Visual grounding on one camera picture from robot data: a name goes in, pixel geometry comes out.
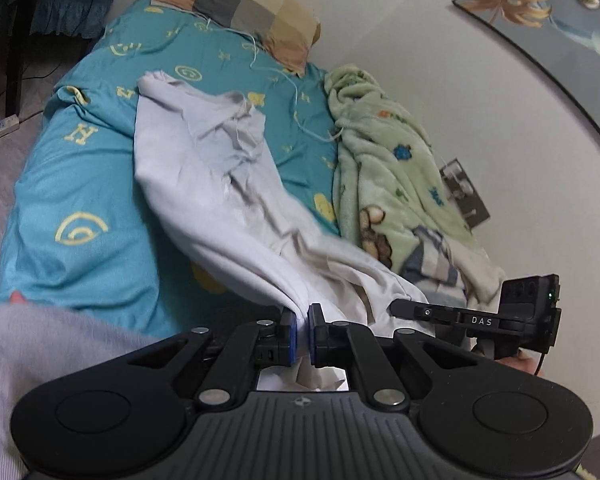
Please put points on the plaid checked pillow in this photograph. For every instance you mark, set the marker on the plaid checked pillow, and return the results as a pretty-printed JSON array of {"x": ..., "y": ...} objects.
[{"x": 285, "y": 28}]

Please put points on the green fleece cartoon blanket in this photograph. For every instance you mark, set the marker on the green fleece cartoon blanket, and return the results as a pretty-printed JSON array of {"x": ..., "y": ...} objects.
[{"x": 390, "y": 199}]

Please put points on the wall power socket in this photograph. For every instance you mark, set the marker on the wall power socket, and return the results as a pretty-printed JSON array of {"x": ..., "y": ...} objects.
[{"x": 464, "y": 195}]

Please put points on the person right hand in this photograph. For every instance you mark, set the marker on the person right hand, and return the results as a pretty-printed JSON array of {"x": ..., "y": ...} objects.
[{"x": 524, "y": 362}]

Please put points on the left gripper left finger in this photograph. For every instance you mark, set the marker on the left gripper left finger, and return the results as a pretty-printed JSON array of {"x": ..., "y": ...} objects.
[{"x": 250, "y": 348}]

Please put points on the white t-shirt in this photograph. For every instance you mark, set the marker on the white t-shirt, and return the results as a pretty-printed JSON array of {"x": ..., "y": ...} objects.
[{"x": 208, "y": 175}]

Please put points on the teal patterned bed sheet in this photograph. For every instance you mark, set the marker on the teal patterned bed sheet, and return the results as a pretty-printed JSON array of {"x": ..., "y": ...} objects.
[{"x": 81, "y": 236}]

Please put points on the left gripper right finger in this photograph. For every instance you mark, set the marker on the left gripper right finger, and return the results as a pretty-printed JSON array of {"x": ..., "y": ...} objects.
[{"x": 355, "y": 349}]

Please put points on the white power strip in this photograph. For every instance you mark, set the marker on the white power strip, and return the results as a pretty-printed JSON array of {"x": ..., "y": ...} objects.
[{"x": 0, "y": 127}]

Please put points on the leaf wall painting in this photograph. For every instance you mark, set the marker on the leaf wall painting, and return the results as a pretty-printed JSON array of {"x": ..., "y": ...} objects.
[{"x": 562, "y": 37}]

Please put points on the light blue jeans leg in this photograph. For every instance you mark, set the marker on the light blue jeans leg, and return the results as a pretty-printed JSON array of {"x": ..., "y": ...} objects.
[{"x": 39, "y": 344}]

